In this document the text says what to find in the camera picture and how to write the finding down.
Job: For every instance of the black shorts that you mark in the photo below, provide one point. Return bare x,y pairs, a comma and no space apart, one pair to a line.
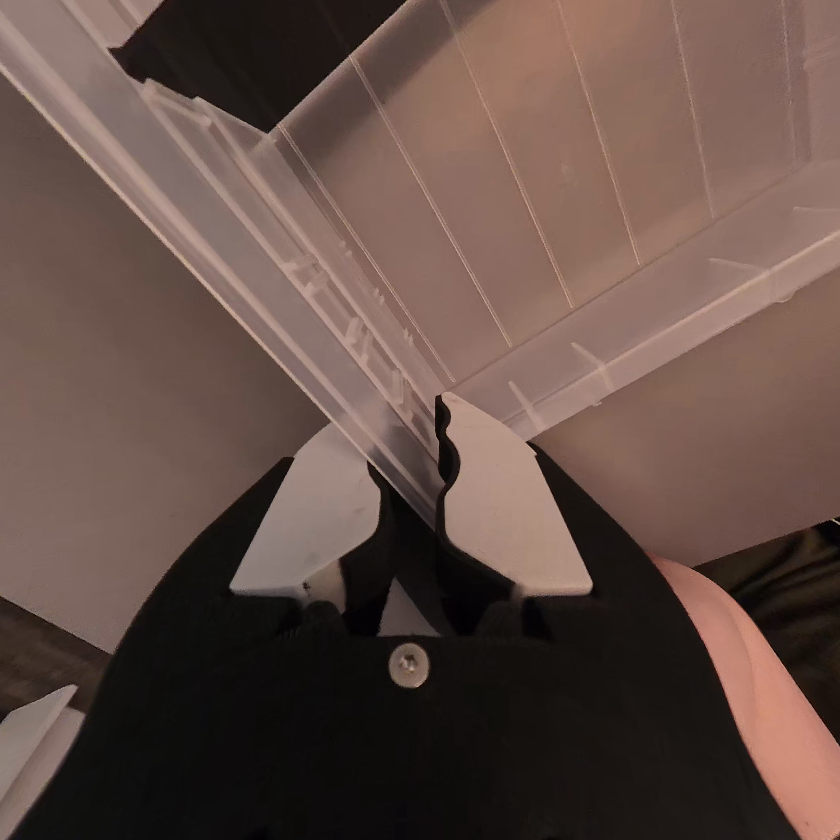
787,590

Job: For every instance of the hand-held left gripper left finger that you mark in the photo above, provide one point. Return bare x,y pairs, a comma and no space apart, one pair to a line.
308,518

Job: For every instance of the black flat panel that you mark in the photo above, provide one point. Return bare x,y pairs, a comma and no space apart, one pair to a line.
249,59

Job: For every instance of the person's leg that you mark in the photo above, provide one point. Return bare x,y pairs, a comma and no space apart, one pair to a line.
754,689

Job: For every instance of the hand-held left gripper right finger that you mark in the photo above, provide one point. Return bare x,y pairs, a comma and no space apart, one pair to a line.
518,518

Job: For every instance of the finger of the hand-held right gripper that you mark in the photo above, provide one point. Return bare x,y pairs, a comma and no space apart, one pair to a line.
33,748

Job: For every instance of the clear plastic storage box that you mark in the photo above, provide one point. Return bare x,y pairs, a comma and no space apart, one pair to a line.
525,164

